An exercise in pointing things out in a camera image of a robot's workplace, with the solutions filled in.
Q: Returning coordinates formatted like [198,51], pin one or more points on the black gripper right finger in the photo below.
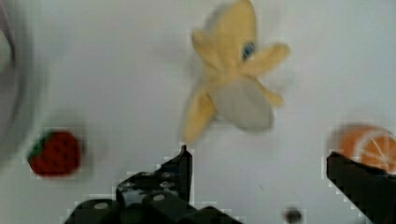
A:
[372,190]

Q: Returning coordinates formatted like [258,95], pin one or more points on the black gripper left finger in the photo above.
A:
[158,197]

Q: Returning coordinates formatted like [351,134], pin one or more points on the yellow plush banana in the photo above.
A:
[232,64]

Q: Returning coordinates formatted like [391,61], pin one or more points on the orange slice toy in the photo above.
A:
[370,145]

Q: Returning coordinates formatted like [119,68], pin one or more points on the small red strawberry toy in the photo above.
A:
[55,154]

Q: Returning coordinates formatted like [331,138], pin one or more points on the grey round plate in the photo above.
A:
[15,77]

